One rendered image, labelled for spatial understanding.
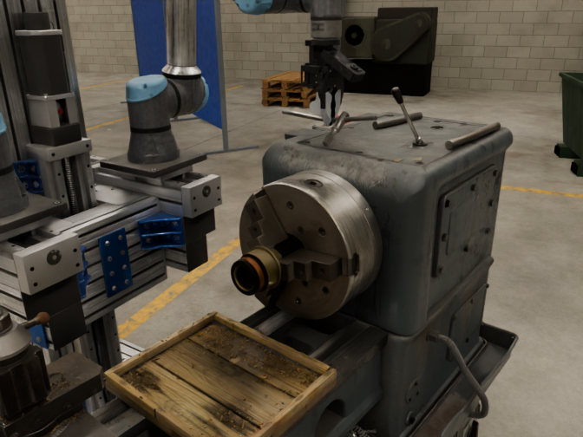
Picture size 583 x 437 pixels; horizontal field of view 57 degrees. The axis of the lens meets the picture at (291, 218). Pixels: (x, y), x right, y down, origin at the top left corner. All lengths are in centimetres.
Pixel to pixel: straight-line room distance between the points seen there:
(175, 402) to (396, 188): 61
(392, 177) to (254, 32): 1141
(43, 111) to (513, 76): 1016
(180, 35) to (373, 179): 75
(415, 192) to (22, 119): 100
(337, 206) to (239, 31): 1167
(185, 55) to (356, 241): 83
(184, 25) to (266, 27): 1073
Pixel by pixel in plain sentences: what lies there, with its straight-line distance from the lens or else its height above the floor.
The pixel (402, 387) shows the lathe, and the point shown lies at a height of 71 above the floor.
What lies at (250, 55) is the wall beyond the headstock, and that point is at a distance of 1258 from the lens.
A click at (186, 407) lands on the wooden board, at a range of 107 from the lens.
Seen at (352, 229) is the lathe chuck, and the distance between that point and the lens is 108.
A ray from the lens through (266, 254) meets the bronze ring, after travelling 107.
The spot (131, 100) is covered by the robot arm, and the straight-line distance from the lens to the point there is 158.
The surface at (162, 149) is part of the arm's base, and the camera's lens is 158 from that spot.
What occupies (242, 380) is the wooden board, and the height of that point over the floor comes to 89.
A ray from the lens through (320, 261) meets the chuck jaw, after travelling 106.
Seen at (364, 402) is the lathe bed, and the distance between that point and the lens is 134.
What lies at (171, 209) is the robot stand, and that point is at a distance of 156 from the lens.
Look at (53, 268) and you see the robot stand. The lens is 125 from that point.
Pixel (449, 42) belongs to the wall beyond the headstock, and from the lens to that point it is 1118.
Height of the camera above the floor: 158
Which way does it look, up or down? 22 degrees down
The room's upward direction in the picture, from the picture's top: 1 degrees counter-clockwise
